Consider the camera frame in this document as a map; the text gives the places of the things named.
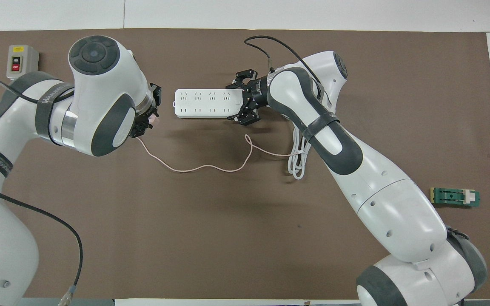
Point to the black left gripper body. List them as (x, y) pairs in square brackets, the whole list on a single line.
[(155, 95)]

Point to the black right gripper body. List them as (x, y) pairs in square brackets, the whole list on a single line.
[(257, 93)]

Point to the pink charger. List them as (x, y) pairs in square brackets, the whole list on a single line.
[(155, 122)]

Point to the white power strip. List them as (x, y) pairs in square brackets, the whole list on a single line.
[(202, 103)]

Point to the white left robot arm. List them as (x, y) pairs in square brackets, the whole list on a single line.
[(96, 106)]

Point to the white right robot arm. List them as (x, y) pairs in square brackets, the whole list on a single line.
[(385, 199)]

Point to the brown table mat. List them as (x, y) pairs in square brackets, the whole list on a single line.
[(228, 233)]

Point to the grey on-off switch box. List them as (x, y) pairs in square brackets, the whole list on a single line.
[(23, 61)]

